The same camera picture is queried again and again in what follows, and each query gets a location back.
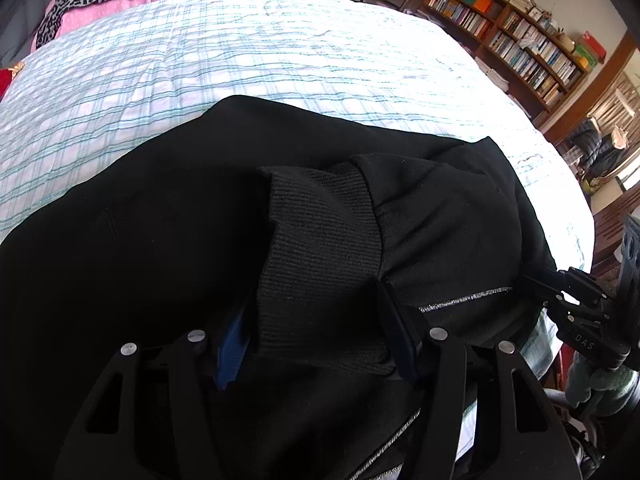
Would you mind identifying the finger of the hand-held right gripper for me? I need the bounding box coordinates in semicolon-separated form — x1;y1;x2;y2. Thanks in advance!
520;266;608;313

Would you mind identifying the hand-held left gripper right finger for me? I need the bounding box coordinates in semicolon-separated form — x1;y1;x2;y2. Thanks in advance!
376;280;581;480

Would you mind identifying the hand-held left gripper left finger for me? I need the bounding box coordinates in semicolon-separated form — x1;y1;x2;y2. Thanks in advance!
52;305;251;480

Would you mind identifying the black zip-up jacket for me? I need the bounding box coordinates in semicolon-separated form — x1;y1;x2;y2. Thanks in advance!
0;95;560;480

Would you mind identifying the person's right hand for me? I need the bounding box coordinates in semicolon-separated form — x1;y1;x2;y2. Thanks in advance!
567;350;640;416

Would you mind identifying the dark hanging jacket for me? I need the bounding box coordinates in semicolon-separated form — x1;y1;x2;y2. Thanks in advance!
570;120;631;181

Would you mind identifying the red box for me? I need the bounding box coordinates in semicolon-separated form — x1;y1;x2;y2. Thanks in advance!
580;32;608;59

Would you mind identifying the wooden bookshelf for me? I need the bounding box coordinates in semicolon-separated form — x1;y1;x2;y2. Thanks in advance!
417;0;608;121

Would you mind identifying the bed with striped sheet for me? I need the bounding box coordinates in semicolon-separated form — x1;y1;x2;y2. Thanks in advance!
0;0;596;461

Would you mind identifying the colourful patterned quilt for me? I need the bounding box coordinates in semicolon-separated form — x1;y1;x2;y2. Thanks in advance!
0;62;26;103

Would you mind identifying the pink pillow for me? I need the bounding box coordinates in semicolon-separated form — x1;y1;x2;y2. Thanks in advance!
30;0;211;53

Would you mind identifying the grey padded headboard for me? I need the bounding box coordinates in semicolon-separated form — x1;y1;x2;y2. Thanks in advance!
0;0;66;56

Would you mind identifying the wooden door frame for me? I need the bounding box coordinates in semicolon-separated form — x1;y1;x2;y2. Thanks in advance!
542;30;640;141

